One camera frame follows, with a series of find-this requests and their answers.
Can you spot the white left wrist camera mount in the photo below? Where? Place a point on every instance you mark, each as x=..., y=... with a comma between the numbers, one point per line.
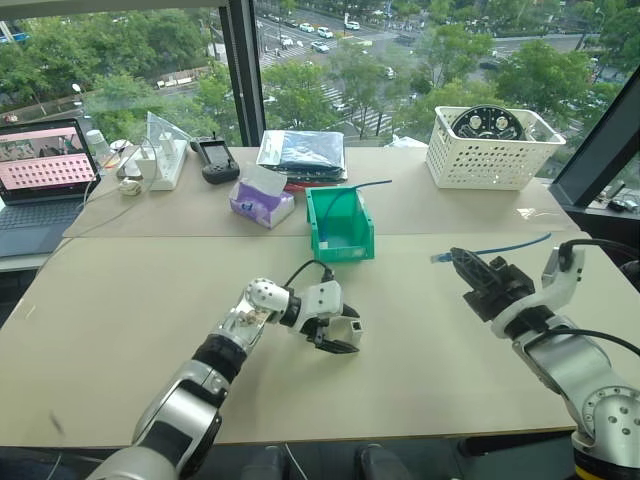
x=322, y=300

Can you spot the crumpled clear plastic bag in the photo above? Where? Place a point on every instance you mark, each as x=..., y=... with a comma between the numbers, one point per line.
x=406, y=142

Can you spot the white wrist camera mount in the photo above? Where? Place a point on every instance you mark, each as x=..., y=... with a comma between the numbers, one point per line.
x=322, y=300
x=560, y=295

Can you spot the clear plastic zip bag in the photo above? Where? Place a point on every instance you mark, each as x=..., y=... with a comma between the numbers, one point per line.
x=161, y=126

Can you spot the clear bag with blue contents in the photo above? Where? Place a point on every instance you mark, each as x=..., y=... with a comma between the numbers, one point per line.
x=305, y=147

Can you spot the small dark ledge object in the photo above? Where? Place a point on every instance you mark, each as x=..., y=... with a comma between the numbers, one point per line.
x=622, y=203

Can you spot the white perforated plastic basket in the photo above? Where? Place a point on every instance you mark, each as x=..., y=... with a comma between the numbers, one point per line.
x=480, y=162

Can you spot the dark grey laptop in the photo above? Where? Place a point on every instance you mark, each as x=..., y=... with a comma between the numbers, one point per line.
x=45, y=220

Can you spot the dark rounded shape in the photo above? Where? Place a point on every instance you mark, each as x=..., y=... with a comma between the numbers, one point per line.
x=381, y=464

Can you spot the black slanted window frame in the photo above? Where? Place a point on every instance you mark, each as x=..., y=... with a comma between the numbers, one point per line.
x=600, y=150

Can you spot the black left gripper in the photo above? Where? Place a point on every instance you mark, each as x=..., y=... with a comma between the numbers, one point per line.
x=318, y=334

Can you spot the white earbud case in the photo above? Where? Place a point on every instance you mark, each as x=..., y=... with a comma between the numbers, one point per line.
x=130, y=187

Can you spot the white power strip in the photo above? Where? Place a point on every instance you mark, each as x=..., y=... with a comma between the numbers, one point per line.
x=169, y=172

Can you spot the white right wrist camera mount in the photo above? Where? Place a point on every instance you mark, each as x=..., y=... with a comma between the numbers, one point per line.
x=560, y=295

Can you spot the clear plastic bottle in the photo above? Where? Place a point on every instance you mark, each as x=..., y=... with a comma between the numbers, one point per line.
x=97, y=147

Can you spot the white coupler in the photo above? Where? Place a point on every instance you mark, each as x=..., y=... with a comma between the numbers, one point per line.
x=348, y=330

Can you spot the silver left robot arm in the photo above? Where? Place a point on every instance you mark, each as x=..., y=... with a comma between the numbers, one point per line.
x=190, y=400

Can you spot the white power adapter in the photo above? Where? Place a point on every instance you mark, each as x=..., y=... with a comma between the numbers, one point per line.
x=147, y=167

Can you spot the purple tissue pack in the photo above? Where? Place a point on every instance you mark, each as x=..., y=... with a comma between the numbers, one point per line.
x=260, y=205

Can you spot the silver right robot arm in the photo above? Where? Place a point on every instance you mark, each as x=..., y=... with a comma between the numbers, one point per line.
x=570, y=365

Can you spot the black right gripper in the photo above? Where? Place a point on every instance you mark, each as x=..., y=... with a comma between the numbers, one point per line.
x=507, y=287

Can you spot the black window pillar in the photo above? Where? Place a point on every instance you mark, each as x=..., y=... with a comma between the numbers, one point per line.
x=246, y=75

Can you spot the black handheld remote controller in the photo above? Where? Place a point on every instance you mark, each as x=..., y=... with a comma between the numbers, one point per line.
x=218, y=161

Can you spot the green plastic bin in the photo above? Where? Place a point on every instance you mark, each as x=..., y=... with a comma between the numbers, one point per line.
x=342, y=255

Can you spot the black flat packet stack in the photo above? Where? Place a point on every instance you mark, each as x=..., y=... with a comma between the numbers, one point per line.
x=320, y=177

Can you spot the black round circuit disc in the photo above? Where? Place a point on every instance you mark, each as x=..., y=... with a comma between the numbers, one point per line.
x=487, y=122

